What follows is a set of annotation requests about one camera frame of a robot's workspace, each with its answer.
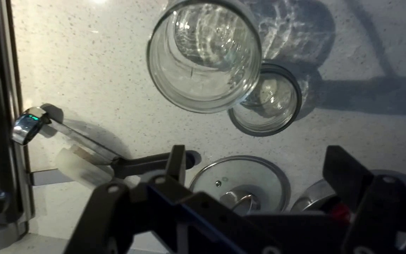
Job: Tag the silver metal bowl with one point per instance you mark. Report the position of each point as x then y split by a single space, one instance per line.
313 197

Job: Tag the small glass jar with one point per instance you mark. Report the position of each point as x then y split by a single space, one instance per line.
265 100

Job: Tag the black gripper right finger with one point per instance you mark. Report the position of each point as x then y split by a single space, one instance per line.
387 215

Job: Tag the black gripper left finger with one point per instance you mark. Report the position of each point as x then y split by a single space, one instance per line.
105 215

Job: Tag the big glass jar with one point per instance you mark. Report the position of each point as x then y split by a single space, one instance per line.
203 56

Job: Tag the small jar lid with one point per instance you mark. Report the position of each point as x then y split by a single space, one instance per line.
298 100

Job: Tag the glass pot lid with knob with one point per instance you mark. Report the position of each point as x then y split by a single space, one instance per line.
240 180

